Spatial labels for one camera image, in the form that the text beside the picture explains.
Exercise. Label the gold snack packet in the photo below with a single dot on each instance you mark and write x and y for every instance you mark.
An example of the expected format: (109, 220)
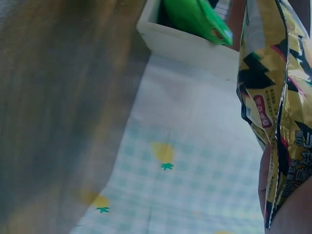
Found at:
(280, 102)

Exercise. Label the person's right fingers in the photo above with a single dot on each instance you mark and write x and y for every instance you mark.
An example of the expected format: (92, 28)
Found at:
(262, 178)

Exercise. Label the white lined packet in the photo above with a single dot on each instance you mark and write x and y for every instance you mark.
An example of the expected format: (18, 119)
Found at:
(223, 8)

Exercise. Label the white box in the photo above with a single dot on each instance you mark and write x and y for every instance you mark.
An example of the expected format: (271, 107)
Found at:
(185, 46)

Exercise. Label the person's right hand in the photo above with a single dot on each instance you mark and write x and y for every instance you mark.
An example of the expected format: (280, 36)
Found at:
(292, 214)

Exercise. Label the green snack packet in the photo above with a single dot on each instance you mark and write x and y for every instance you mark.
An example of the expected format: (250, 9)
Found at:
(190, 19)

